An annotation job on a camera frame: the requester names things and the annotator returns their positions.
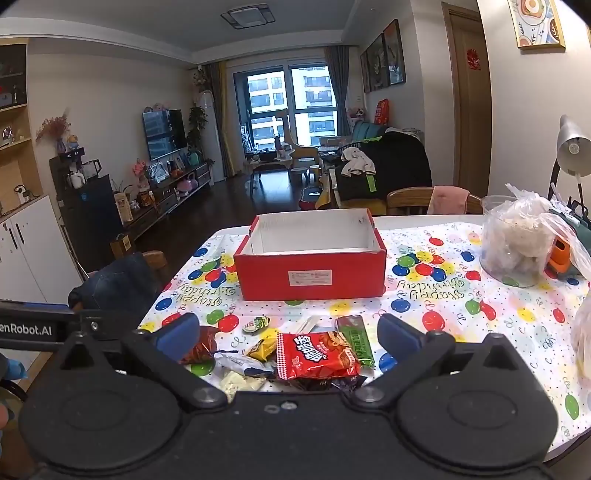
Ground clear plastic bag of buns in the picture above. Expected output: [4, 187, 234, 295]
[479, 184, 591, 288]

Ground grey desk lamp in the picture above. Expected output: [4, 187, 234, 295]
[549, 114, 591, 201]

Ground white tower air conditioner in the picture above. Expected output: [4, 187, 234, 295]
[198, 90, 227, 184]

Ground grey curtain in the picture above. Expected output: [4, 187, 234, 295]
[323, 45, 352, 137]

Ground wooden door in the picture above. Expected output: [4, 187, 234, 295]
[442, 2, 493, 199]

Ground colourful framed picture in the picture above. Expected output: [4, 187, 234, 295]
[507, 0, 567, 50]

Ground wooden chair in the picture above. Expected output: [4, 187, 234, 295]
[142, 250, 169, 282]
[386, 186, 484, 217]

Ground dark framed wall pictures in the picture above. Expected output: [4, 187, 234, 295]
[359, 19, 407, 94]

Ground white plastic bag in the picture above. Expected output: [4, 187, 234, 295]
[571, 299, 591, 367]

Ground window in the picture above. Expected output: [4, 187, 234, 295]
[233, 64, 340, 154]

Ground beige garment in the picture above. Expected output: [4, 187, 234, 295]
[341, 148, 378, 177]

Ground yellow cardboard box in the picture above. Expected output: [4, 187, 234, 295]
[318, 170, 343, 209]

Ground small brown cardboard box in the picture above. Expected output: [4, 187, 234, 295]
[109, 233, 136, 260]

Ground black side cabinet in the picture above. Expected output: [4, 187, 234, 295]
[49, 148, 124, 280]

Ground yellow armchair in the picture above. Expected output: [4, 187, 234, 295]
[291, 142, 325, 169]

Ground green snack bar packet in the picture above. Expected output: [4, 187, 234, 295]
[335, 315, 376, 369]

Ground white cabinet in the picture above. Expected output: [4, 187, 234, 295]
[0, 194, 83, 305]

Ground reddish brown snack packet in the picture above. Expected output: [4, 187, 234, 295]
[180, 325, 221, 365]

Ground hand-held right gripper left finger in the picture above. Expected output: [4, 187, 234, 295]
[58, 313, 228, 412]

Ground square ceiling light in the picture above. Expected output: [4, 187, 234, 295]
[220, 4, 276, 31]

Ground white cardboard box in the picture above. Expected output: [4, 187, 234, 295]
[233, 209, 387, 302]

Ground coffee table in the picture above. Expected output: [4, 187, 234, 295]
[250, 151, 295, 177]

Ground pink cloth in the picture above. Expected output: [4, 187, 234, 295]
[431, 185, 471, 215]

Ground orange plastic toy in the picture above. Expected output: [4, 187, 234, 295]
[547, 235, 574, 274]

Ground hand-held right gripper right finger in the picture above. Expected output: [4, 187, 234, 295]
[350, 314, 520, 412]

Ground television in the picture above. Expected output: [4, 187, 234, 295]
[141, 109, 188, 162]

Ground pale yellow snack packet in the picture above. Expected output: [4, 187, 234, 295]
[221, 370, 262, 400]

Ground white blue snack packet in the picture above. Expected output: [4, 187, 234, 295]
[213, 352, 278, 380]

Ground dark tv cabinet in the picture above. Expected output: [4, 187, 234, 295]
[121, 161, 214, 234]

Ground red snack packet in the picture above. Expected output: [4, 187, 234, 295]
[276, 330, 362, 381]

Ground potted plant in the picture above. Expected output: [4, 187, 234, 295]
[187, 105, 209, 154]

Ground black sofa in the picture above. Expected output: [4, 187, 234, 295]
[333, 130, 433, 202]

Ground dark brown snack packet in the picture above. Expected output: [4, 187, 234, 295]
[330, 375, 369, 394]

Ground wooden wall shelf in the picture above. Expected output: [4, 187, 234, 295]
[0, 38, 45, 217]

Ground dried flowers in vase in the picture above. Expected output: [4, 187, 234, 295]
[35, 114, 73, 156]

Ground balloon printed tablecloth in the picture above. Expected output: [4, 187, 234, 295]
[139, 222, 591, 450]

